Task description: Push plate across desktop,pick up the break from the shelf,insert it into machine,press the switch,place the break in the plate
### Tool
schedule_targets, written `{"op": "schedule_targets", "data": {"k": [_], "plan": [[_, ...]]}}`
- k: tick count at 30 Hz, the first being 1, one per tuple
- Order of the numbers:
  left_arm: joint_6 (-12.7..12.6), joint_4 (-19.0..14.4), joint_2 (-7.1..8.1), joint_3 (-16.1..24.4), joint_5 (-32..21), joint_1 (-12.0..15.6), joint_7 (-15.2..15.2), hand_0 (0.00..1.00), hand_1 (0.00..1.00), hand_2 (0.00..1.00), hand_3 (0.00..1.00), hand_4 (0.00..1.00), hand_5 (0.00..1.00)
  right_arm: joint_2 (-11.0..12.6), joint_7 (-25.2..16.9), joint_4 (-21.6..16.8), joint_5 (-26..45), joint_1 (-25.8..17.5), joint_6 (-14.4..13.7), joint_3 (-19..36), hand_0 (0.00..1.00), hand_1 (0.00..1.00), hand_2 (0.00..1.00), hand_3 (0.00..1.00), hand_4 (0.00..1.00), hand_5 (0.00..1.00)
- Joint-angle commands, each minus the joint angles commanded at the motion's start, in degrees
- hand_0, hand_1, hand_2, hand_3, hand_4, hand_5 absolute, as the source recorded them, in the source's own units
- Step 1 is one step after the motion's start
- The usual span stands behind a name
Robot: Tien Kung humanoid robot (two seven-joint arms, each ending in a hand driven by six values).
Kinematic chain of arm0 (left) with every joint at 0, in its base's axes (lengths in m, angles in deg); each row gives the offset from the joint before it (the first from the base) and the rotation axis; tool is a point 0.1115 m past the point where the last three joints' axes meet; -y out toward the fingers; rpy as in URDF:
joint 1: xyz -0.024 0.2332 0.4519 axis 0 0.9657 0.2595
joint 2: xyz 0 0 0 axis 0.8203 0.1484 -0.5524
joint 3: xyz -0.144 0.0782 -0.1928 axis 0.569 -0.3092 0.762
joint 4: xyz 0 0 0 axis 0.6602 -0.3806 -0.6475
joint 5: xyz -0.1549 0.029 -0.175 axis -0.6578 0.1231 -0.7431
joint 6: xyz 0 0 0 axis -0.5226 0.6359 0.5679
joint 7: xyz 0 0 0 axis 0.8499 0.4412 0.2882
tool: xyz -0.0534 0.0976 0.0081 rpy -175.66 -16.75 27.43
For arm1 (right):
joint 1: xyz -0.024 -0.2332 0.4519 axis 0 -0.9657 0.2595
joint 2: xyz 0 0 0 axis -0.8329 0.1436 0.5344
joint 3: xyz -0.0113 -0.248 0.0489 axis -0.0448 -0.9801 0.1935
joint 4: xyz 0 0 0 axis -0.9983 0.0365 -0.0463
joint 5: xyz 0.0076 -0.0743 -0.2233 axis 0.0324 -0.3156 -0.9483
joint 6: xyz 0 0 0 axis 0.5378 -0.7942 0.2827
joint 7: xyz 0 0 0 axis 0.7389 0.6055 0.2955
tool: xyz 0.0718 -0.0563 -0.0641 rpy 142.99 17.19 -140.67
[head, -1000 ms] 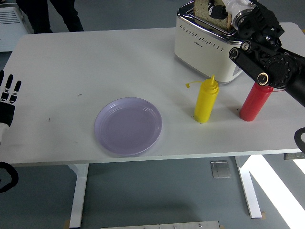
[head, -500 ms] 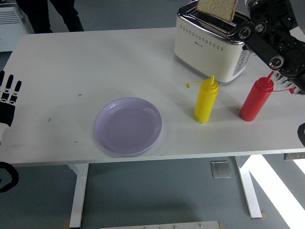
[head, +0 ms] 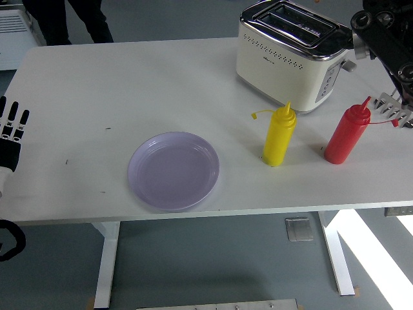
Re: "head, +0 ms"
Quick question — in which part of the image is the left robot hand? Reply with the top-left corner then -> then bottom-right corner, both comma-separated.
0,96 -> 30,196

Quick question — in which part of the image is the purple round plate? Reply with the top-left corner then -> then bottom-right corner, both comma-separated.
127,130 -> 221,212

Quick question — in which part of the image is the white chrome two-slot toaster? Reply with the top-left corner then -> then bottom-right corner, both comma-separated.
235,0 -> 358,116

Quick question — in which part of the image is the white slatted cabinet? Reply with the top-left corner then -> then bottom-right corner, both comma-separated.
0,8 -> 43,71

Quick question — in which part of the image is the person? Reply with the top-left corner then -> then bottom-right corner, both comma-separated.
22,0 -> 114,46

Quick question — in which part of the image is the white table leg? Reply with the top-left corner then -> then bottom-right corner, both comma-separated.
317,211 -> 356,296
91,221 -> 121,308

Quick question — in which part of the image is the yellow squeeze bottle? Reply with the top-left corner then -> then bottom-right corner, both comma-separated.
251,101 -> 297,168

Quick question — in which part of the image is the grey metal floor box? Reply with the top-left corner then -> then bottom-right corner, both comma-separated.
285,218 -> 314,242

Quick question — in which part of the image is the red squeeze bottle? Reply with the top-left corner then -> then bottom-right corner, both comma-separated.
323,96 -> 401,166

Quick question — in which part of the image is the silver metal toast rack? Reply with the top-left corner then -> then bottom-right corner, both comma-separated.
373,92 -> 413,130

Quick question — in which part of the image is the grey table control panel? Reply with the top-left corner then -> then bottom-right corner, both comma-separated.
383,206 -> 413,217

